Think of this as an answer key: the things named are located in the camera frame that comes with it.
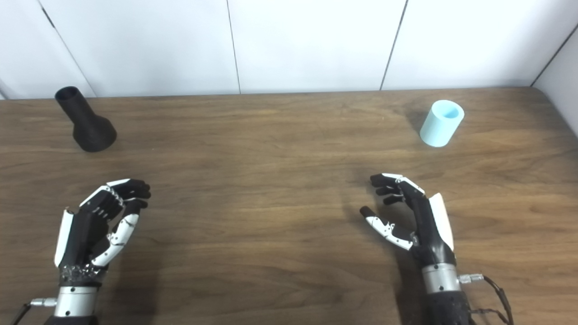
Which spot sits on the black flared nozzle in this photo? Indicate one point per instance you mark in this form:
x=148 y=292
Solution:
x=92 y=131

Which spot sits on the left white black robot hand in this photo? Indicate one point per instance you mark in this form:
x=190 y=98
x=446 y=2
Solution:
x=83 y=230

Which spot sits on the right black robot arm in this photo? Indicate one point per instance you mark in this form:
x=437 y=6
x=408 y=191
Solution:
x=445 y=298

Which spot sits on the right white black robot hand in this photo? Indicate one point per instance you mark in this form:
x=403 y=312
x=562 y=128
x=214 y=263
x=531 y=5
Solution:
x=429 y=230

